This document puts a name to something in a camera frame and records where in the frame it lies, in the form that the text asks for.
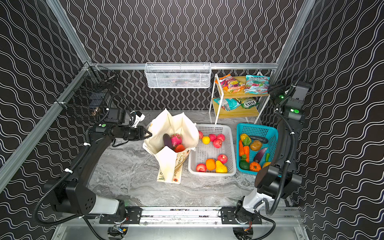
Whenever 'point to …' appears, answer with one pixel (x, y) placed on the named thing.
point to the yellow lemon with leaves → (206, 140)
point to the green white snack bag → (248, 102)
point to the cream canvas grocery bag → (169, 169)
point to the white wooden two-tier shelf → (238, 97)
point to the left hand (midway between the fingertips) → (154, 134)
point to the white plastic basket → (203, 152)
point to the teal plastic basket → (265, 131)
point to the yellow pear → (220, 167)
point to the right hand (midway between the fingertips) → (272, 87)
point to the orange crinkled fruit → (210, 164)
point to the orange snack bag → (231, 84)
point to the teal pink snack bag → (256, 85)
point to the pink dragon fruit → (176, 139)
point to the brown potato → (256, 145)
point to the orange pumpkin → (255, 166)
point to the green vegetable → (244, 165)
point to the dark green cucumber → (253, 138)
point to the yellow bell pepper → (243, 136)
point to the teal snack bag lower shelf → (228, 104)
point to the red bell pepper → (179, 148)
